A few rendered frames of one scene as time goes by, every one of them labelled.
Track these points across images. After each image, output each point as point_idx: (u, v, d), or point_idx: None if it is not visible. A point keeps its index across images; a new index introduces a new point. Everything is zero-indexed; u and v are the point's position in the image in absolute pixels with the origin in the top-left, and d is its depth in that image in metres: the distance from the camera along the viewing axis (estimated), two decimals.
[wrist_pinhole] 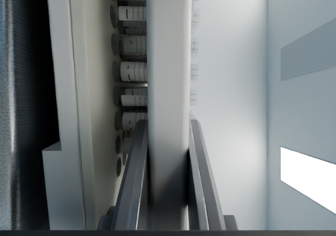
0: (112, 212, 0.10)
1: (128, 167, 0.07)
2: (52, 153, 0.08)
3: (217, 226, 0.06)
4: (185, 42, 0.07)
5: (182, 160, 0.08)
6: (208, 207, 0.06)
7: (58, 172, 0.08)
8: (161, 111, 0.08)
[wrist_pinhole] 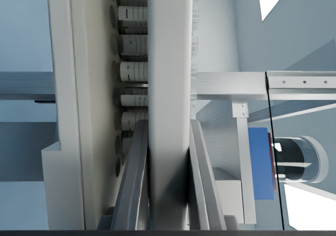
0: (112, 213, 0.10)
1: (128, 167, 0.07)
2: (51, 153, 0.08)
3: (218, 226, 0.06)
4: (186, 42, 0.07)
5: (182, 160, 0.08)
6: (209, 207, 0.06)
7: (57, 172, 0.08)
8: (161, 111, 0.08)
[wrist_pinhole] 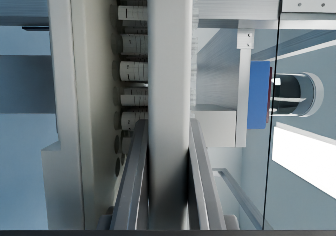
0: (112, 213, 0.10)
1: (128, 167, 0.07)
2: (51, 153, 0.08)
3: (218, 226, 0.06)
4: (186, 42, 0.07)
5: (182, 160, 0.08)
6: (209, 207, 0.06)
7: (57, 172, 0.08)
8: (162, 111, 0.08)
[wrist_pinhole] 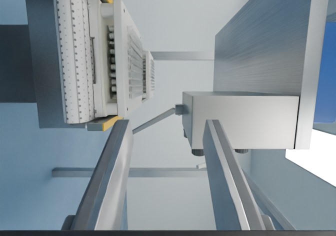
0: (108, 103, 0.39)
1: (97, 167, 0.07)
2: (95, 84, 0.37)
3: (258, 226, 0.06)
4: (122, 60, 0.37)
5: (123, 86, 0.37)
6: (246, 207, 0.06)
7: (96, 88, 0.38)
8: (118, 75, 0.37)
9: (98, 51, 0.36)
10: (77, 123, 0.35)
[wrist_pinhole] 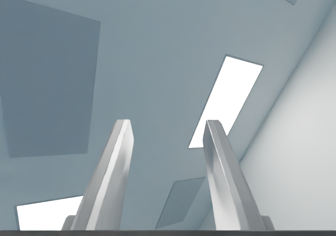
0: None
1: (97, 167, 0.07)
2: None
3: (258, 226, 0.06)
4: None
5: None
6: (246, 207, 0.06)
7: None
8: None
9: None
10: None
